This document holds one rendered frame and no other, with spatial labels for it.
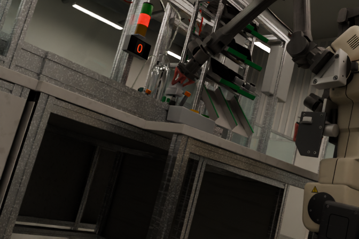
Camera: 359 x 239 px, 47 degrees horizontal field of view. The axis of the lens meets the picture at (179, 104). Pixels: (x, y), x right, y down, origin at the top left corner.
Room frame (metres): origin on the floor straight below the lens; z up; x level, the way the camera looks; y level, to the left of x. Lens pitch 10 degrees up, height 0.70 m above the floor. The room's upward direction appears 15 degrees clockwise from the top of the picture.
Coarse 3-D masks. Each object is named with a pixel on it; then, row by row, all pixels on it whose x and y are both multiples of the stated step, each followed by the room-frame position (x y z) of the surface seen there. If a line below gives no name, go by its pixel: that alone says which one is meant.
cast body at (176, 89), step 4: (176, 84) 1.79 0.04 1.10; (180, 84) 1.80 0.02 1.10; (168, 88) 1.81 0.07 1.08; (172, 88) 1.80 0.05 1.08; (176, 88) 1.78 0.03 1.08; (180, 88) 1.81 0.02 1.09; (168, 92) 1.81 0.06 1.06; (172, 92) 1.79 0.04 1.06; (176, 92) 1.78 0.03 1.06; (180, 92) 1.79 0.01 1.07; (172, 96) 1.83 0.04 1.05; (176, 96) 1.81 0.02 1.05; (180, 96) 1.80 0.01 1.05
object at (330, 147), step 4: (328, 140) 5.55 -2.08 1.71; (328, 144) 5.54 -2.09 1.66; (332, 144) 5.49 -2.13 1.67; (328, 148) 5.53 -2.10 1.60; (332, 148) 5.48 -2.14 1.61; (328, 152) 5.52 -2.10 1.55; (332, 152) 5.47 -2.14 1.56; (324, 156) 5.55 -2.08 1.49; (328, 156) 5.51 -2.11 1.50; (332, 156) 5.46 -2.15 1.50
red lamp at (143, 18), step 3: (141, 15) 1.74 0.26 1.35; (144, 15) 1.74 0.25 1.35; (147, 15) 1.74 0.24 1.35; (138, 18) 1.76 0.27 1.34; (141, 18) 1.74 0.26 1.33; (144, 18) 1.74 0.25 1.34; (147, 18) 1.75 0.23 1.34; (138, 21) 1.75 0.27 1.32; (141, 21) 1.74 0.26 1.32; (144, 21) 1.74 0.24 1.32; (147, 21) 1.75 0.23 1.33; (144, 24) 1.74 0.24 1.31; (147, 24) 1.76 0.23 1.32
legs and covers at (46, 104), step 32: (32, 96) 1.14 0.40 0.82; (32, 128) 1.12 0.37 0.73; (128, 128) 1.35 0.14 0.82; (32, 160) 1.14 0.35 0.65; (128, 160) 3.08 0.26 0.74; (160, 160) 2.79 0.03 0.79; (192, 160) 1.65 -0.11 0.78; (0, 192) 1.13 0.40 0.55; (128, 192) 3.02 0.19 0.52; (192, 192) 1.63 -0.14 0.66; (224, 192) 2.45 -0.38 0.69; (256, 192) 2.31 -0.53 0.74; (0, 224) 1.12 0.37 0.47; (96, 224) 3.11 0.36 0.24; (128, 224) 2.96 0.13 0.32; (192, 224) 2.57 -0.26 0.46; (224, 224) 2.42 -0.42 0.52; (256, 224) 2.28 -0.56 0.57
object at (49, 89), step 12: (48, 84) 1.11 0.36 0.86; (60, 96) 1.15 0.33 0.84; (72, 96) 1.17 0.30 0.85; (84, 108) 1.24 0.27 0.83; (96, 108) 1.24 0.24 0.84; (108, 108) 1.27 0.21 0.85; (48, 120) 2.30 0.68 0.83; (60, 120) 2.04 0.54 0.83; (120, 120) 1.31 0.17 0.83; (132, 120) 1.34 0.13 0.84; (144, 120) 1.38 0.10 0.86; (84, 132) 2.58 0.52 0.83; (96, 132) 2.27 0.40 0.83; (108, 132) 2.01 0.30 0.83; (120, 144) 2.89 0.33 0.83; (132, 144) 2.49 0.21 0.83; (144, 144) 2.19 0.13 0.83
